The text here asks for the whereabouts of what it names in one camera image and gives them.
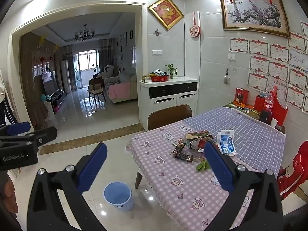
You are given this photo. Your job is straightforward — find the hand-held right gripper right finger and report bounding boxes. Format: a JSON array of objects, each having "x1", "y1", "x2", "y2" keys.
[{"x1": 204, "y1": 141, "x2": 284, "y2": 231}]

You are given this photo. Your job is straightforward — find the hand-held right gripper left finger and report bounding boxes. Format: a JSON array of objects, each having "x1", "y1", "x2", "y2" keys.
[{"x1": 26, "y1": 142, "x2": 108, "y2": 231}]

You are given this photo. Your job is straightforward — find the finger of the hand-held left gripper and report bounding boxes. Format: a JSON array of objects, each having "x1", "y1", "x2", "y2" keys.
[
  {"x1": 0, "y1": 127, "x2": 58, "y2": 152},
  {"x1": 0, "y1": 122, "x2": 31, "y2": 137}
]

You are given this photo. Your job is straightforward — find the blue and white carton box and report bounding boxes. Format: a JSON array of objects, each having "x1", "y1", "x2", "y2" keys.
[{"x1": 217, "y1": 129, "x2": 237, "y2": 156}]

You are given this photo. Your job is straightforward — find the colourful snack packet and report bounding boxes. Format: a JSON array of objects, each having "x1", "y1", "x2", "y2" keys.
[{"x1": 185, "y1": 130, "x2": 213, "y2": 141}]

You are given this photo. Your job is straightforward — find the blue plastic bucket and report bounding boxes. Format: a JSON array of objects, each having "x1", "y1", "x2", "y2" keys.
[{"x1": 104, "y1": 182, "x2": 134, "y2": 212}]

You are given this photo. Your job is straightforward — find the person's left forearm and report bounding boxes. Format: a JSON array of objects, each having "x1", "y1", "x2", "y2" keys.
[{"x1": 0, "y1": 171, "x2": 17, "y2": 213}]

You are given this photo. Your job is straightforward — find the green leaf scraps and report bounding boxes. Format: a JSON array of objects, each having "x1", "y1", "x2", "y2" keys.
[{"x1": 196, "y1": 161, "x2": 210, "y2": 173}]

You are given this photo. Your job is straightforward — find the dark hanging jacket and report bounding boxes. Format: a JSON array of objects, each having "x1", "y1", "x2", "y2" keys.
[{"x1": 0, "y1": 70, "x2": 18, "y2": 127}]

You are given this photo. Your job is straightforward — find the red crumpled wrapper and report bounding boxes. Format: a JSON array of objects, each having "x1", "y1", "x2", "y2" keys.
[{"x1": 197, "y1": 138, "x2": 213, "y2": 150}]

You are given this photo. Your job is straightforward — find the dark snack wrapper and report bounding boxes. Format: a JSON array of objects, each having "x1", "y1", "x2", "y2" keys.
[
  {"x1": 175, "y1": 153, "x2": 194, "y2": 162},
  {"x1": 171, "y1": 143, "x2": 186, "y2": 156}
]

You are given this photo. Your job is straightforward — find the low television cabinet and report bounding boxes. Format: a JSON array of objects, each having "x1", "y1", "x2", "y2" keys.
[{"x1": 47, "y1": 90, "x2": 67, "y2": 114}]

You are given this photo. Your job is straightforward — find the purple checked tablecloth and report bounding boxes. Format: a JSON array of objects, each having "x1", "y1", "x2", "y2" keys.
[{"x1": 183, "y1": 106, "x2": 287, "y2": 174}]

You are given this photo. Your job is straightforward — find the wooden table leg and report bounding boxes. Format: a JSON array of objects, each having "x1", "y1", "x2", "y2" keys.
[{"x1": 135, "y1": 171, "x2": 143, "y2": 189}]

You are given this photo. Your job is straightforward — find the pink checked tablecloth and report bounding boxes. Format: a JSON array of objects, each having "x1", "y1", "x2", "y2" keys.
[{"x1": 126, "y1": 119, "x2": 287, "y2": 231}]

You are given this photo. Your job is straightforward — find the flat screen television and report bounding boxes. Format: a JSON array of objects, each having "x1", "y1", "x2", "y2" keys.
[{"x1": 42, "y1": 71, "x2": 59, "y2": 97}]

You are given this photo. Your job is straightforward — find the white standing air conditioner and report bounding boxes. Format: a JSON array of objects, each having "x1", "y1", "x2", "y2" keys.
[{"x1": 61, "y1": 60, "x2": 72, "y2": 93}]

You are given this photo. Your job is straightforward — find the dark wooden living room chair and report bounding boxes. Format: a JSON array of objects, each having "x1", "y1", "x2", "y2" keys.
[{"x1": 87, "y1": 77, "x2": 106, "y2": 104}]

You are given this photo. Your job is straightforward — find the brown wooden dining chair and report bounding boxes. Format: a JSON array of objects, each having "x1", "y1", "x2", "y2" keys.
[{"x1": 147, "y1": 104, "x2": 193, "y2": 131}]

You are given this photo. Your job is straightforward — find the red jacket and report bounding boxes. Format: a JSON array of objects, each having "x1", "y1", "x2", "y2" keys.
[{"x1": 277, "y1": 141, "x2": 308, "y2": 200}]

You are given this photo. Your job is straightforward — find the small red gift bag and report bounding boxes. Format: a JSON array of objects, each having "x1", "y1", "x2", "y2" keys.
[{"x1": 235, "y1": 88, "x2": 249, "y2": 105}]

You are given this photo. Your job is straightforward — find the red box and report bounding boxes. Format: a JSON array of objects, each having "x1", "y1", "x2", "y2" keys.
[{"x1": 254, "y1": 95, "x2": 267, "y2": 112}]

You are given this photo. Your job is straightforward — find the cola bottle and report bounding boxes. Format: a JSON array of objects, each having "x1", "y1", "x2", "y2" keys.
[{"x1": 261, "y1": 94, "x2": 275, "y2": 124}]

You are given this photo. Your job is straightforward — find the large red gift bag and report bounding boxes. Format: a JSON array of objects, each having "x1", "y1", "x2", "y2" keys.
[{"x1": 271, "y1": 90, "x2": 288, "y2": 127}]

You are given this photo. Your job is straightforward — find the white sideboard cabinet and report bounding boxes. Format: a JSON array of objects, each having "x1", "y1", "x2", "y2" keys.
[{"x1": 139, "y1": 11, "x2": 201, "y2": 131}]

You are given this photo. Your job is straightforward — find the beige sofa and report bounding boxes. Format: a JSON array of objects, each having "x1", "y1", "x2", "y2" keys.
[{"x1": 104, "y1": 65, "x2": 138, "y2": 104}]

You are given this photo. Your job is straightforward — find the grey window curtains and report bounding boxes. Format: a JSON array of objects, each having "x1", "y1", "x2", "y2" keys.
[{"x1": 98, "y1": 38, "x2": 114, "y2": 72}]

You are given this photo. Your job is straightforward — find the black chandelier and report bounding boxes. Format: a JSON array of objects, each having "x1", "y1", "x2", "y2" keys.
[{"x1": 74, "y1": 24, "x2": 95, "y2": 41}]

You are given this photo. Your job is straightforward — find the small green potted plant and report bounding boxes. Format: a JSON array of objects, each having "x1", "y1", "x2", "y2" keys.
[{"x1": 165, "y1": 64, "x2": 178, "y2": 79}]

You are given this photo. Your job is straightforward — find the red round hanging ornament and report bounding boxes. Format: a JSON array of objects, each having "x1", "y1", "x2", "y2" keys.
[{"x1": 189, "y1": 12, "x2": 201, "y2": 40}]

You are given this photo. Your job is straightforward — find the gold framed blossom painting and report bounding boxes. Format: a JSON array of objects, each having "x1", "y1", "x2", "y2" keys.
[{"x1": 220, "y1": 0, "x2": 291, "y2": 39}]

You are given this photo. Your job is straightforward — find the red diamond framed picture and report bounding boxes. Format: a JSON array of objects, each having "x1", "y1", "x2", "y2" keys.
[{"x1": 147, "y1": 0, "x2": 185, "y2": 30}]

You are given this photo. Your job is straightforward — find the wall of award certificates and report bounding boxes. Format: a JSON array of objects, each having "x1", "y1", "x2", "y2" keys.
[{"x1": 228, "y1": 20, "x2": 308, "y2": 115}]

